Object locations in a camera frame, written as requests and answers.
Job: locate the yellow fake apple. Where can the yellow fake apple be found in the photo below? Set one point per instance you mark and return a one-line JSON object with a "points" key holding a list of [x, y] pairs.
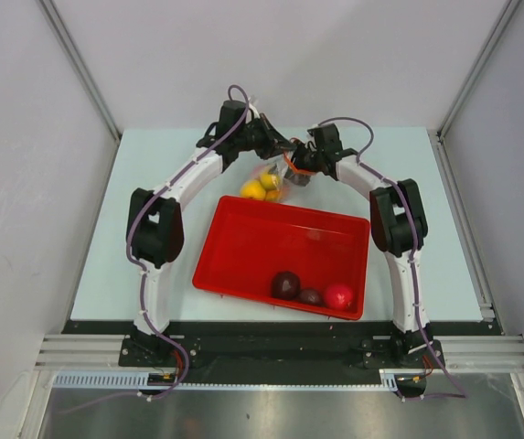
{"points": [[270, 181]]}

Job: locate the dark maroon fake fig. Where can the dark maroon fake fig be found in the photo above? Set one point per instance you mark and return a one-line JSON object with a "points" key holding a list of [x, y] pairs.
{"points": [[310, 296]]}

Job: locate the aluminium front rail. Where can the aluminium front rail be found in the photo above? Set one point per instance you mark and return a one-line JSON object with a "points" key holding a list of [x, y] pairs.
{"points": [[463, 354]]}

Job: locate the red fake apple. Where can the red fake apple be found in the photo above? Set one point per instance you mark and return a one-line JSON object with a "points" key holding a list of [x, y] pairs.
{"points": [[338, 297]]}

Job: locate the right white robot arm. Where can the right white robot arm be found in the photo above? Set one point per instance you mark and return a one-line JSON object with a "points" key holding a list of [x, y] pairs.
{"points": [[397, 220]]}

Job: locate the right aluminium frame post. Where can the right aluminium frame post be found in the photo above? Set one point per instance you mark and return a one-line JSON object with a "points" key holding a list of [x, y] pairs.
{"points": [[473, 76]]}

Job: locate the dark purple fake fruit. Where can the dark purple fake fruit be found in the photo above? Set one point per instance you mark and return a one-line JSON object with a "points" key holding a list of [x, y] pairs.
{"points": [[285, 286]]}

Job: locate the clear zip top bag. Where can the clear zip top bag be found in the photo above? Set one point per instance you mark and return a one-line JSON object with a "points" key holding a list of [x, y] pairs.
{"points": [[279, 167]]}

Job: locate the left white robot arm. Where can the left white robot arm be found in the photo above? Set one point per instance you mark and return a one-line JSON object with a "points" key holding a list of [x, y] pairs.
{"points": [[155, 231]]}

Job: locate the red plastic tray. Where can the red plastic tray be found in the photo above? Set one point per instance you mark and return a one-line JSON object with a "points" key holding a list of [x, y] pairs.
{"points": [[250, 241]]}

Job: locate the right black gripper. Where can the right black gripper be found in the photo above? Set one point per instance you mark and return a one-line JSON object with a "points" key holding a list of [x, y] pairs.
{"points": [[300, 151]]}

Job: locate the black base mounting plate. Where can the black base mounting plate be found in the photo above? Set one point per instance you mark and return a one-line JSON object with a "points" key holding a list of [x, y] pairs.
{"points": [[287, 353]]}

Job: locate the white slotted cable duct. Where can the white slotted cable duct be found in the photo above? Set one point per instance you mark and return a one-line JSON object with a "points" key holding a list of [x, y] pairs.
{"points": [[378, 380]]}

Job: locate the aluminium frame post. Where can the aluminium frame post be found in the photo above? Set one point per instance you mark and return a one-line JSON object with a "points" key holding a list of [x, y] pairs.
{"points": [[67, 42], [473, 76]]}

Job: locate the left aluminium frame post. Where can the left aluminium frame post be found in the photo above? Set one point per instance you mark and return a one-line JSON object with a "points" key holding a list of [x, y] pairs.
{"points": [[67, 42]]}

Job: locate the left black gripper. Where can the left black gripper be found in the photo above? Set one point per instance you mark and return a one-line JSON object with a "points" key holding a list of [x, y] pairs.
{"points": [[269, 149]]}

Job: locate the yellow fake lemon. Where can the yellow fake lemon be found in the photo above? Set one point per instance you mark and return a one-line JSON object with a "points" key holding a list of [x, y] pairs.
{"points": [[253, 189]]}

